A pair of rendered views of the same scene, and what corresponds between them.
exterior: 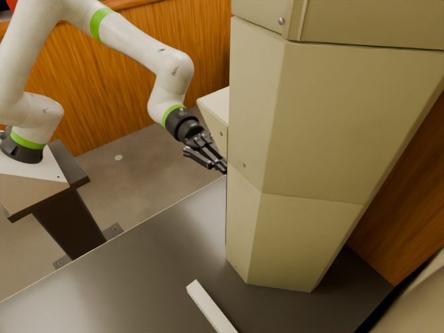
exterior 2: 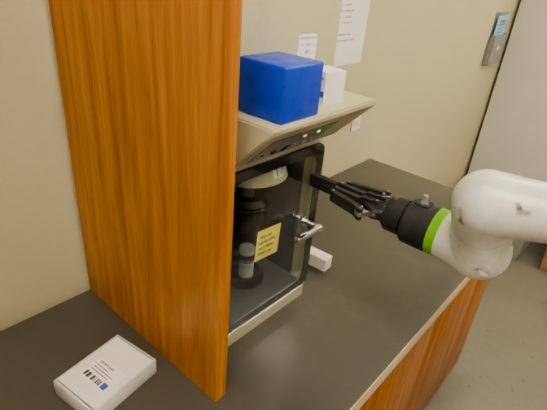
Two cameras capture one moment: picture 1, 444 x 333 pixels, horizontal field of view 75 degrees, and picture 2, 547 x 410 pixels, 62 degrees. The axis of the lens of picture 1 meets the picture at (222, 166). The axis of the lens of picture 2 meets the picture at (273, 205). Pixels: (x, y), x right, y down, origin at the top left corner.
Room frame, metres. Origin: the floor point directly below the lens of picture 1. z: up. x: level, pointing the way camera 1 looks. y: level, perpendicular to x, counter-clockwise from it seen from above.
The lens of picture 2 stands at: (1.37, -0.35, 1.74)
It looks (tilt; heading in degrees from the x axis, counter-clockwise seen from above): 28 degrees down; 166
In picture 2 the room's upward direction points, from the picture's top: 5 degrees clockwise
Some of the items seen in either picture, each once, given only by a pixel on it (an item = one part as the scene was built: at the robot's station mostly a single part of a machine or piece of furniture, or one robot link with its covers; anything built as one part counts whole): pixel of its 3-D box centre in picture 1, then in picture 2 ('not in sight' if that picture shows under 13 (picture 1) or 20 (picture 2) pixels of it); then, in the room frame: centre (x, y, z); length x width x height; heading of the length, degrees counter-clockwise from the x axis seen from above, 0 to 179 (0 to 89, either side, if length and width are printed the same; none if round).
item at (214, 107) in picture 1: (265, 104); (303, 130); (0.58, -0.11, 1.46); 0.32 x 0.11 x 0.10; 127
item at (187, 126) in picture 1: (196, 138); (386, 210); (0.63, 0.07, 1.31); 0.09 x 0.08 x 0.07; 37
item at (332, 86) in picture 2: not in sight; (326, 85); (0.55, -0.06, 1.54); 0.05 x 0.05 x 0.06; 25
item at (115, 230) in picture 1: (77, 232); not in sight; (0.82, 0.80, 0.45); 0.48 x 0.48 x 0.90; 42
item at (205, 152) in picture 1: (205, 152); (361, 196); (0.57, 0.04, 1.31); 0.11 x 0.01 x 0.04; 35
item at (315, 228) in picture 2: not in sight; (304, 230); (0.52, -0.06, 1.20); 0.10 x 0.05 x 0.03; 126
